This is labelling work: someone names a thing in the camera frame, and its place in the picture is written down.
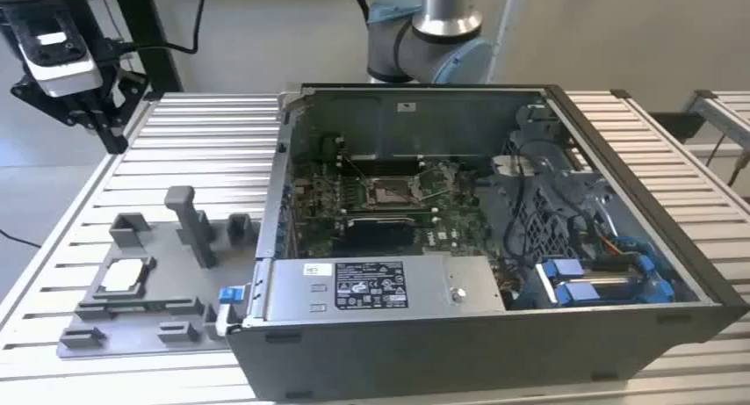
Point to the silver CPU with green edge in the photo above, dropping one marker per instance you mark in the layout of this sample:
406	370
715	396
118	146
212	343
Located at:
124	276

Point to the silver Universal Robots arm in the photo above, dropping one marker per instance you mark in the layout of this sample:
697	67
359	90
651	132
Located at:
422	49

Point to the CPU socket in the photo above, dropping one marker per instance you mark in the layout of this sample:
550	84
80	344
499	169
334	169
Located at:
390	196

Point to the grey parts rack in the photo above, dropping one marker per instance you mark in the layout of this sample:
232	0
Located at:
158	264

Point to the hard disk in blue carrier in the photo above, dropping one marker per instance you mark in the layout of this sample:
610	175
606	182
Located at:
230	296

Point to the silver power supply unit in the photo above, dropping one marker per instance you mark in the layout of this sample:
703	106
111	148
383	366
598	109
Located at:
380	286

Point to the green Dell motherboard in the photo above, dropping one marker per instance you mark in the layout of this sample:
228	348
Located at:
463	220

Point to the black open PC case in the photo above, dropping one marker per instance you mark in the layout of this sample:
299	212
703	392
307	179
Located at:
422	356

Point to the blue drive bay carrier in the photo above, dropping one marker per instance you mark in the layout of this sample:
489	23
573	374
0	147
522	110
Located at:
562	267
579	294

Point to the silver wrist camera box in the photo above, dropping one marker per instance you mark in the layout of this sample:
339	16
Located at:
64	75

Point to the black metal frame post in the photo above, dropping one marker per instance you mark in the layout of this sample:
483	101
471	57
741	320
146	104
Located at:
155	49

